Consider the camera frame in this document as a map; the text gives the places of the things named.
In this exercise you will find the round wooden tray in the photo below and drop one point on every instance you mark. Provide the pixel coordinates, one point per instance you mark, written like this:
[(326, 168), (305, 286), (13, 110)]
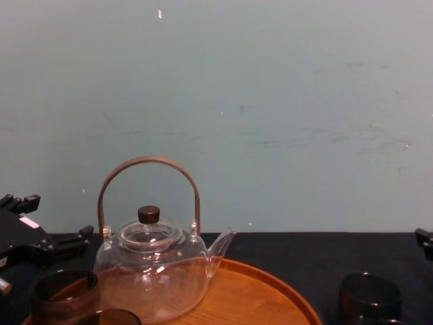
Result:
[(247, 298)]

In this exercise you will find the glass teapot lid dark knob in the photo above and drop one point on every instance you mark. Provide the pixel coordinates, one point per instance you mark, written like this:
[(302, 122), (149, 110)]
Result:
[(149, 232)]

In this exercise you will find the dark smoked glass cup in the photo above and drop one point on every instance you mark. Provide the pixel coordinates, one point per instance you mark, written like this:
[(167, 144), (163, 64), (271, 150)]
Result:
[(115, 317), (370, 294), (64, 294)]

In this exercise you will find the black table cloth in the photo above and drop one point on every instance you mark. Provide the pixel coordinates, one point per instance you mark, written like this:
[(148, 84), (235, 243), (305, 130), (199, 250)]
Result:
[(304, 254)]

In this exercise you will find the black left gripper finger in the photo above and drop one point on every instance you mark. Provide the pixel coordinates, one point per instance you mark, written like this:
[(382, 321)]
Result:
[(72, 242), (24, 202)]

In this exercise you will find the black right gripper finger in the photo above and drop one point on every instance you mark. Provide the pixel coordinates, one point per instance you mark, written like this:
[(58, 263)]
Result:
[(425, 237)]

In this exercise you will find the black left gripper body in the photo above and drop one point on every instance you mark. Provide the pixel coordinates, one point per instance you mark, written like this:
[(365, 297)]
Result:
[(20, 238)]

